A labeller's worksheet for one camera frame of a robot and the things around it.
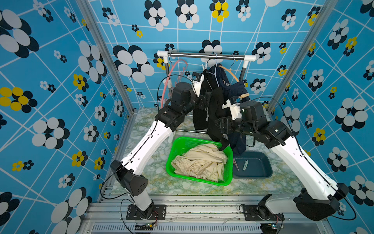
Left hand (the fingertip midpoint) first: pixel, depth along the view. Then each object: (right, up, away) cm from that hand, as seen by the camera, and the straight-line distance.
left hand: (207, 89), depth 66 cm
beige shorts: (0, -37, +16) cm, 41 cm away
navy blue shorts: (+18, -25, +15) cm, 34 cm away
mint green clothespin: (+26, -41, +22) cm, 53 cm away
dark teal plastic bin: (+31, -42, +23) cm, 57 cm away
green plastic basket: (-15, -30, +25) cm, 42 cm away
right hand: (+8, -14, +1) cm, 16 cm away
